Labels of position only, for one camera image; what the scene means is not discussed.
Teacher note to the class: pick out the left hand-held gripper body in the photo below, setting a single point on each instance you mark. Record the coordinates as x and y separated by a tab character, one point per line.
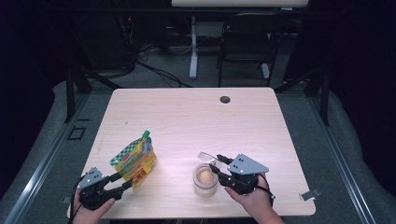
91	179

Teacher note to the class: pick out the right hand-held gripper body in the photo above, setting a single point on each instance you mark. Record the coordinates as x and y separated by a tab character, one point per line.
246	165

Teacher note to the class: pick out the clear plastic jar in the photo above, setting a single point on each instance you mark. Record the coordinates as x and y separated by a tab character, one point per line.
205	183

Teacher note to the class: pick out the colourful snack bag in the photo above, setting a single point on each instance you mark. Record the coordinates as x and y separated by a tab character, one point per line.
137	161

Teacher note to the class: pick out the person's left hand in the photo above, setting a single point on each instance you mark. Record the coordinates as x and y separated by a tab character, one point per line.
90	216

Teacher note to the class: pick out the person's right hand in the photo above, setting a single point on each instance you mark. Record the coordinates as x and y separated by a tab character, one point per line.
258	202

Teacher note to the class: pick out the grey tape strip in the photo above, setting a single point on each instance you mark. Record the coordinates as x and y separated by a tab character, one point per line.
309	194
66	199

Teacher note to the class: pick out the white desk leg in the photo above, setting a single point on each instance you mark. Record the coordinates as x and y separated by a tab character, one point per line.
193	56

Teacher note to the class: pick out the black chair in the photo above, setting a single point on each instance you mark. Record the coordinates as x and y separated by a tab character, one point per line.
249	40

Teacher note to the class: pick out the aluminium floor rail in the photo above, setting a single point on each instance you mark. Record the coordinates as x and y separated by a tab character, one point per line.
43	174
342	168

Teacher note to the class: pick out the black frame strut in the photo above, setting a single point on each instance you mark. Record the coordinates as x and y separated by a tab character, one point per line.
324	99
69	93

